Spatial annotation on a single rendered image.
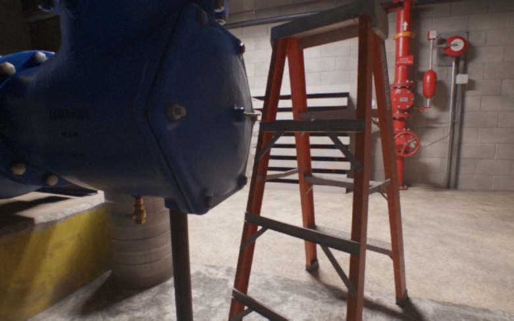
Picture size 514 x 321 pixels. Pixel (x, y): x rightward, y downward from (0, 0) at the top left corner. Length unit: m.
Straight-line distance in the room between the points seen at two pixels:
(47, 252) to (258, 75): 3.50
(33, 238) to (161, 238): 0.54
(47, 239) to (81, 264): 0.25
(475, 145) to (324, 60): 2.30
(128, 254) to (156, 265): 0.15
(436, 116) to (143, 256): 3.75
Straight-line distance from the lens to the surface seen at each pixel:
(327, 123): 0.79
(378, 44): 0.95
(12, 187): 1.54
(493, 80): 4.37
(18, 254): 1.46
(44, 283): 1.56
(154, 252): 1.46
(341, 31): 1.07
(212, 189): 0.71
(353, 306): 0.81
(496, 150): 4.39
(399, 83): 3.71
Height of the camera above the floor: 0.80
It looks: 7 degrees down
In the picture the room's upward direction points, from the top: straight up
